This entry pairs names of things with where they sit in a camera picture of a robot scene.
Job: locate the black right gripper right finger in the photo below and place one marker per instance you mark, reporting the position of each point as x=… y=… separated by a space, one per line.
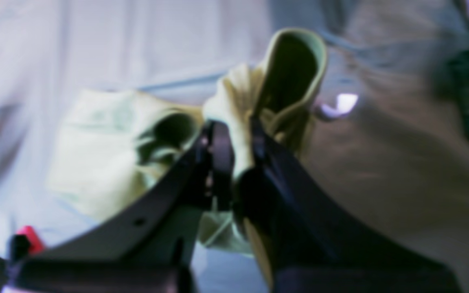
x=313 y=244

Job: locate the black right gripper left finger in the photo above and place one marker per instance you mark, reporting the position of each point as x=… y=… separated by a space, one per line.
x=148 y=247

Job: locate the red black clamp edge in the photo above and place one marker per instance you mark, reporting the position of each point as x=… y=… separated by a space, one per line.
x=24 y=243

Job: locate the yellow-green T-shirt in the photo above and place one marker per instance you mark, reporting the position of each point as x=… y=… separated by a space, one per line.
x=113 y=146

